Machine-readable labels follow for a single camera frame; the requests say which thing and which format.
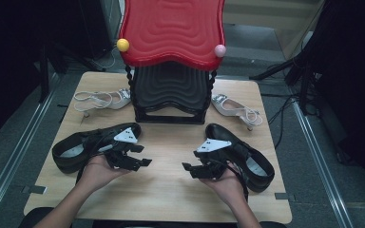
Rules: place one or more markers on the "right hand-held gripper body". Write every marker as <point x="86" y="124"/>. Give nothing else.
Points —
<point x="212" y="145"/>

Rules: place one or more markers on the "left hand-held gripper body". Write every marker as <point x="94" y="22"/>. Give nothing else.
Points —
<point x="125" y="136"/>

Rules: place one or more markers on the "red and black shoe rack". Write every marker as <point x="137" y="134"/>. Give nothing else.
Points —
<point x="171" y="28"/>

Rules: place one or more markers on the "person's left hand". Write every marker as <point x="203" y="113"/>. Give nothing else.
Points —
<point x="96" y="172"/>

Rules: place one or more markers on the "person's right hand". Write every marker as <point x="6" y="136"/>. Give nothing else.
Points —
<point x="229" y="188"/>

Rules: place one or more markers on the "small black tape strip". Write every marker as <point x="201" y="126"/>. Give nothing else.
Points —
<point x="62" y="105"/>

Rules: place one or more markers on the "yellow ball knob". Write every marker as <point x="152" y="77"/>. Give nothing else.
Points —
<point x="123" y="45"/>

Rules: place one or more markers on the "pink ball knob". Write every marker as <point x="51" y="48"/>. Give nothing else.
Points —
<point x="220" y="50"/>

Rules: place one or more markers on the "black metal stand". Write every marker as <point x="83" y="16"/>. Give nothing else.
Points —
<point x="44" y="76"/>
<point x="304" y="79"/>

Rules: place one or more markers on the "person's dark clothing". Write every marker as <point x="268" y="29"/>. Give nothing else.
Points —
<point x="34" y="217"/>

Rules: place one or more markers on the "black curtain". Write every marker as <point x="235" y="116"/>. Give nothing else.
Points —
<point x="12" y="63"/>
<point x="355" y="79"/>

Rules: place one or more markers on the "metal floor rail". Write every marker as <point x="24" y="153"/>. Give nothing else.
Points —
<point x="19" y="148"/>
<point x="320" y="164"/>

